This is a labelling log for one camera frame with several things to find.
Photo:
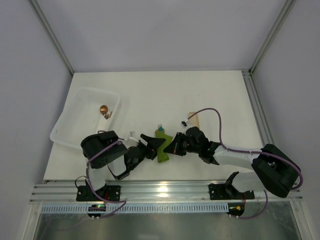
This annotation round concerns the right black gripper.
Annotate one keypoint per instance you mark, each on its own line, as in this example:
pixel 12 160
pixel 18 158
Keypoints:
pixel 177 144

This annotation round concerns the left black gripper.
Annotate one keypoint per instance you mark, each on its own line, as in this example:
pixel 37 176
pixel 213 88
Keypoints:
pixel 149 150

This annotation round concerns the green paper napkin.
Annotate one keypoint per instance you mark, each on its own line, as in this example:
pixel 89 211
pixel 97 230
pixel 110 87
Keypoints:
pixel 161 155

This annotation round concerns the iridescent metal fork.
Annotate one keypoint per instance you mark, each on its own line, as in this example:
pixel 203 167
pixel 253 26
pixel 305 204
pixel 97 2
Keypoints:
pixel 160 128

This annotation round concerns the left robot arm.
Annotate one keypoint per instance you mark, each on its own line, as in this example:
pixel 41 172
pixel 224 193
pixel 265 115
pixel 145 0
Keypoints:
pixel 105 150

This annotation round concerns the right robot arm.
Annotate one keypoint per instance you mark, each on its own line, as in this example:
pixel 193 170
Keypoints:
pixel 250 181

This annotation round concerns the white rolled napkin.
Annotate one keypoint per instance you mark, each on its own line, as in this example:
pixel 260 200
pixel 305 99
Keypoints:
pixel 103 125

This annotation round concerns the beige utensil tray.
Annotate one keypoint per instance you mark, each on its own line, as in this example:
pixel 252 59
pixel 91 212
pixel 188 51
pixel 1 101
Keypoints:
pixel 193 119

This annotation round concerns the copper round ball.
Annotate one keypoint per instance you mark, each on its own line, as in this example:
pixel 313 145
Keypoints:
pixel 103 109

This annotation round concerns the white plastic basket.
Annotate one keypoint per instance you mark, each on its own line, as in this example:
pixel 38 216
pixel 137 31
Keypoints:
pixel 79 118

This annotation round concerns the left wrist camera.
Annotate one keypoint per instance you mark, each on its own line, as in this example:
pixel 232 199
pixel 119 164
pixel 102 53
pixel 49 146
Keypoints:
pixel 131 138

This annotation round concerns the white slotted cable duct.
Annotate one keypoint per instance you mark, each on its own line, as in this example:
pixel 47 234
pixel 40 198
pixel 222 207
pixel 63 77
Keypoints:
pixel 135 208

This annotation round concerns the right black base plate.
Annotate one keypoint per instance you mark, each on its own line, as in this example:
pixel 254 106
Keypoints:
pixel 228 192

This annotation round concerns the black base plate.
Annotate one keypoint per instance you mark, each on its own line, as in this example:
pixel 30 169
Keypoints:
pixel 228 192
pixel 108 192

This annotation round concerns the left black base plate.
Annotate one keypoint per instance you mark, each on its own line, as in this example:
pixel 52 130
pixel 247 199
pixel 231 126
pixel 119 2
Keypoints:
pixel 108 192

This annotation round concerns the right aluminium frame rail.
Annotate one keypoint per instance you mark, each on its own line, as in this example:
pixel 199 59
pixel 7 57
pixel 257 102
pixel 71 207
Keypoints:
pixel 257 105

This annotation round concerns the aluminium front rail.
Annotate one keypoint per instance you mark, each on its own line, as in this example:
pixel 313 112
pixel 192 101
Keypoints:
pixel 177 191

